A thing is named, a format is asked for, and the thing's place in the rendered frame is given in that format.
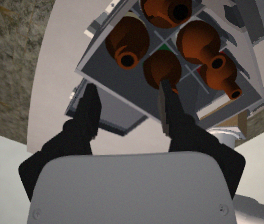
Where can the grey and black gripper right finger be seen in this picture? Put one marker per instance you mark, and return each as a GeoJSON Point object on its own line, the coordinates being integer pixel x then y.
{"type": "Point", "coordinates": [188, 135]}

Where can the dark grey crate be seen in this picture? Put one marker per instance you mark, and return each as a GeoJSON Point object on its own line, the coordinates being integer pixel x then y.
{"type": "Point", "coordinates": [131, 87]}

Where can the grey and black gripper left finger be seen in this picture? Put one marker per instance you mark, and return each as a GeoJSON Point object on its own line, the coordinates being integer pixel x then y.
{"type": "Point", "coordinates": [82, 128]}

